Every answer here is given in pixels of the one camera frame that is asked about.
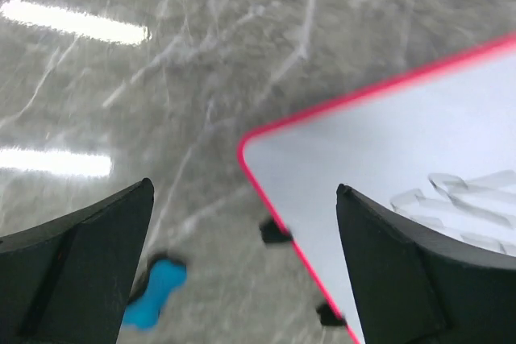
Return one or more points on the black board clip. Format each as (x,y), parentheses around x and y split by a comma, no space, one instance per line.
(328,318)
(271,233)

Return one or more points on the black board clip near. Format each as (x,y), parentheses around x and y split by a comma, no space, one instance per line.
(328,318)

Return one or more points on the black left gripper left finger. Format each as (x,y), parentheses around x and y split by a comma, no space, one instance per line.
(69,280)

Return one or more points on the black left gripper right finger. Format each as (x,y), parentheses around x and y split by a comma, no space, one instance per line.
(414,285)

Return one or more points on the black board clip far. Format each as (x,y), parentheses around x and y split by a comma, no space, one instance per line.
(271,233)

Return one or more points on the pink framed whiteboard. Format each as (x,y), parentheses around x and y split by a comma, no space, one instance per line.
(436,146)

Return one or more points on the blue whiteboard eraser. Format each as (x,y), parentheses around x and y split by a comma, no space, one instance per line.
(164,277)

